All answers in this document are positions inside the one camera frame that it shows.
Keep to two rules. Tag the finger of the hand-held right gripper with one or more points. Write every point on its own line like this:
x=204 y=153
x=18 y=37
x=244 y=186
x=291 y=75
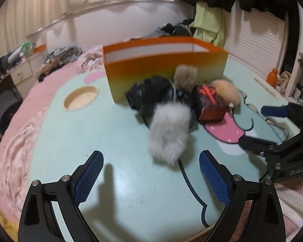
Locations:
x=272 y=111
x=252 y=143

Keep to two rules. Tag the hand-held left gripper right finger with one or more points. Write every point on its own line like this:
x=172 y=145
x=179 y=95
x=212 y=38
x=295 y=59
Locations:
x=214 y=179

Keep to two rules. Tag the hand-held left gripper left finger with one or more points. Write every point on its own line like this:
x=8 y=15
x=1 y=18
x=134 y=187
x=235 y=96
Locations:
x=88 y=179

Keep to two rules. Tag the tan plush toy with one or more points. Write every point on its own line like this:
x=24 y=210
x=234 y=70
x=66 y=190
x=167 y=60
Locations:
x=227 y=89

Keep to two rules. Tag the white fur pom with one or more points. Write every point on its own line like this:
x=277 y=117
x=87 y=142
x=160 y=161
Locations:
x=169 y=131

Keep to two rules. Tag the brown fur pom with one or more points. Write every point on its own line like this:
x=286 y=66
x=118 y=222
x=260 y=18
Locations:
x=185 y=77

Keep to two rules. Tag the black plastic bag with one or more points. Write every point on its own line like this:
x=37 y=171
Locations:
x=151 y=90

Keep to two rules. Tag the orange cardboard box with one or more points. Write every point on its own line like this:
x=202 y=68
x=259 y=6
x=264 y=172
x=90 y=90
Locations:
x=154 y=70

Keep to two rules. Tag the green-lidded container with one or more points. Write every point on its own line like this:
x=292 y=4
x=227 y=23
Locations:
x=27 y=47

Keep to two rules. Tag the orange bottle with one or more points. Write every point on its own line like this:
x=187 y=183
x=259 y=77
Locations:
x=272 y=79

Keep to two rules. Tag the white louvred panel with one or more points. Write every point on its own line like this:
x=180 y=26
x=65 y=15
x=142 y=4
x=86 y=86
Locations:
x=255 y=42

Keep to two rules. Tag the pink fuzzy bed cover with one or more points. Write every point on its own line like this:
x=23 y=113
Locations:
x=15 y=143

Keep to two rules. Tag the yellow fuzzy cloth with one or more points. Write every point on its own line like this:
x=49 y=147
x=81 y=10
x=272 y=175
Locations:
x=5 y=224

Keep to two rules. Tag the yellow-green hanging cloth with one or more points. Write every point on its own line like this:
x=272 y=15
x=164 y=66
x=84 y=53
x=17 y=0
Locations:
x=207 y=27

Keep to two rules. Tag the beige garment pile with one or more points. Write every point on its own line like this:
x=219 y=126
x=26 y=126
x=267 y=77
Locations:
x=49 y=70

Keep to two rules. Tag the crumpled pink blanket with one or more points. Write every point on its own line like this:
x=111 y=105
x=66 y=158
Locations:
x=91 y=58

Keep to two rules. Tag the white drawer cabinet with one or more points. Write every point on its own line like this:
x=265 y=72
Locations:
x=21 y=73

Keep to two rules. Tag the pile of dark clothes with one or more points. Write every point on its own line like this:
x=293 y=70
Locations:
x=176 y=27

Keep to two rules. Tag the black and white patterned cloth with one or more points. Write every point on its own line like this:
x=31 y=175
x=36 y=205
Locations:
x=64 y=54

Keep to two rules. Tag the cluttered wooden desk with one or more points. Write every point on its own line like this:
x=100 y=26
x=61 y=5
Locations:
x=0 y=78

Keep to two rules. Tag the small orange box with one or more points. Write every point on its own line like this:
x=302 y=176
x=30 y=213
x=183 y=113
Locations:
x=39 y=48

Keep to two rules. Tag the grey roll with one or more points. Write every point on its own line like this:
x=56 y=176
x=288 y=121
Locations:
x=14 y=55

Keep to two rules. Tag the black vertical post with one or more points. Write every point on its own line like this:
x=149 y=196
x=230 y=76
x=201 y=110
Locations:
x=292 y=42

